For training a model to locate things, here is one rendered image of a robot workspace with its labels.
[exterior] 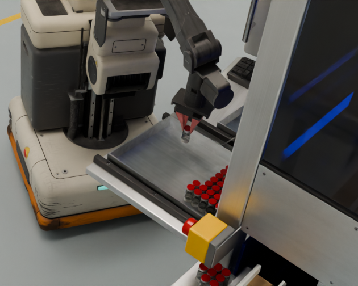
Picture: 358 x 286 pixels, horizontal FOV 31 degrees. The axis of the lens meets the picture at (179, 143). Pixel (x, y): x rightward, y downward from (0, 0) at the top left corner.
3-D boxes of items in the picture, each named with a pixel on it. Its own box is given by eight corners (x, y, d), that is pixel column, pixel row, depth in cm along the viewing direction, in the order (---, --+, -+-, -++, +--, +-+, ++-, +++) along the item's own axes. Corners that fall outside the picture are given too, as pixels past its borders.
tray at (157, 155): (266, 184, 174) (269, 174, 172) (208, 233, 156) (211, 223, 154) (169, 124, 188) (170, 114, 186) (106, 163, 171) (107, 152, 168)
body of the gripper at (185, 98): (207, 121, 160) (213, 98, 155) (169, 106, 162) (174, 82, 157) (216, 107, 165) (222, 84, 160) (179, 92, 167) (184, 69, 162)
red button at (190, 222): (203, 234, 142) (205, 222, 140) (191, 244, 140) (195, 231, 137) (189, 225, 144) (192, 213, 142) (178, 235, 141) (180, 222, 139)
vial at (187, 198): (194, 200, 164) (196, 186, 161) (188, 204, 163) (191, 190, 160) (187, 196, 165) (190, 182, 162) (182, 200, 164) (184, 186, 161)
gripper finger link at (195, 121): (194, 143, 166) (200, 114, 159) (169, 132, 167) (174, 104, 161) (203, 128, 171) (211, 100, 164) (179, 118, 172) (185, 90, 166)
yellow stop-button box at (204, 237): (229, 251, 142) (236, 228, 137) (209, 269, 137) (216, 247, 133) (202, 233, 145) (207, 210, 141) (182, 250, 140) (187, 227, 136)
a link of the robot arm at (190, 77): (205, 55, 158) (187, 59, 155) (222, 71, 154) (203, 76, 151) (200, 78, 162) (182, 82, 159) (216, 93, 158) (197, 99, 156)
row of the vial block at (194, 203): (236, 177, 174) (240, 164, 171) (195, 209, 162) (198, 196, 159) (229, 172, 175) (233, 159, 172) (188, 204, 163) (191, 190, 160)
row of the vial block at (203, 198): (243, 181, 173) (246, 168, 170) (203, 214, 161) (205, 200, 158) (236, 177, 174) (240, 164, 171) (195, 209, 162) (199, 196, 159)
